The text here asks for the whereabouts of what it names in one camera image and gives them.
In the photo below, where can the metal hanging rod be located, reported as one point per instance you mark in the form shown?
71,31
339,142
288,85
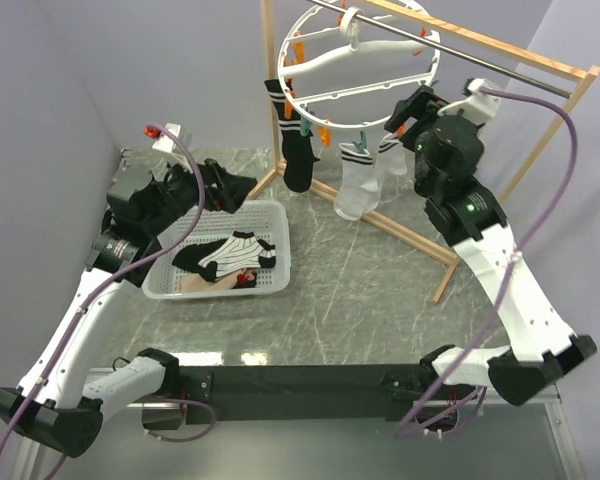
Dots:
445,47

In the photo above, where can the pink sock with red pattern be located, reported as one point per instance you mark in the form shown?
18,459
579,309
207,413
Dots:
241,279

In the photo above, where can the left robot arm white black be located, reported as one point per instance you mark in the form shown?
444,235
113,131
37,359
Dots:
54,404

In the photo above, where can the white plastic basket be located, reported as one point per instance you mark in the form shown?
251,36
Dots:
266,219

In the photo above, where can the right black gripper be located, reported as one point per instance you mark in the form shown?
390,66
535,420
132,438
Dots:
412,107

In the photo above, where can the round white clip hanger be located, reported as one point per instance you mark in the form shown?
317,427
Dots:
340,67

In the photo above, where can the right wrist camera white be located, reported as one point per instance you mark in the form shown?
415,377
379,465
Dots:
477,107

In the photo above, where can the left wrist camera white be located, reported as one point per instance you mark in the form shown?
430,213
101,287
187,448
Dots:
165,144

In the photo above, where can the yellow orange clip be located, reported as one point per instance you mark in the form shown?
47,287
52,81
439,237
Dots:
324,134

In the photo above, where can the white black striped sock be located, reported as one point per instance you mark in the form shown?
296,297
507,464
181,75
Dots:
241,251

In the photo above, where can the wooden drying rack frame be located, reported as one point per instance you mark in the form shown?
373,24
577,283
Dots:
439,251

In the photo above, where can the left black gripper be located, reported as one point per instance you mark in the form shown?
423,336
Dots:
230,190

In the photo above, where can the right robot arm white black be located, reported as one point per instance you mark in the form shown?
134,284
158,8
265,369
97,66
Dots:
543,348

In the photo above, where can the black base beam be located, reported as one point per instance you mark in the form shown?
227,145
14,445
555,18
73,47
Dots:
304,392

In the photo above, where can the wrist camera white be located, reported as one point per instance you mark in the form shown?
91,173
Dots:
477,107
165,144

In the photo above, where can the teal clip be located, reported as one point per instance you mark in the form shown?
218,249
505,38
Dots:
361,143

